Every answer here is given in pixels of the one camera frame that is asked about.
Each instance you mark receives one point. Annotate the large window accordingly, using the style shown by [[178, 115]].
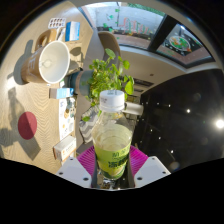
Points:
[[133, 23]]

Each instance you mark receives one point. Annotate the white printed leaflet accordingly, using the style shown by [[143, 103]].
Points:
[[66, 126]]

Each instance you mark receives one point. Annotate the green potted plant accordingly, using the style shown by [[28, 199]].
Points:
[[106, 75]]

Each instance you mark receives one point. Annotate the food poster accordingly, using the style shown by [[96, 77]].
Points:
[[183, 43]]

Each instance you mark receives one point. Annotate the blister pill pack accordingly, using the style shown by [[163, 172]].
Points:
[[56, 22]]

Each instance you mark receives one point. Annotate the flat round red coaster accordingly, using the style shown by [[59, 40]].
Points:
[[27, 125]]

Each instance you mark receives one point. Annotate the group of ceiling lights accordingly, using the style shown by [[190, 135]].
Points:
[[220, 123]]

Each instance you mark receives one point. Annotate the flat blue white box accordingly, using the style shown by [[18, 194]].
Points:
[[72, 31]]

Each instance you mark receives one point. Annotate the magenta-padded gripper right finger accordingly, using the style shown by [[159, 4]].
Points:
[[151, 170]]

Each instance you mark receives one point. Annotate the small blue white carton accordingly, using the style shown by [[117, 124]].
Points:
[[61, 93]]

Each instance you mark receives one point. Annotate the clear bottle with green label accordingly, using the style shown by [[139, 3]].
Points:
[[111, 140]]

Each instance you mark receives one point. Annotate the tan mug with white inside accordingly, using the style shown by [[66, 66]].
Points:
[[33, 68]]

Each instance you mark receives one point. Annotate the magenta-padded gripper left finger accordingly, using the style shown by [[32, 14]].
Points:
[[73, 171]]

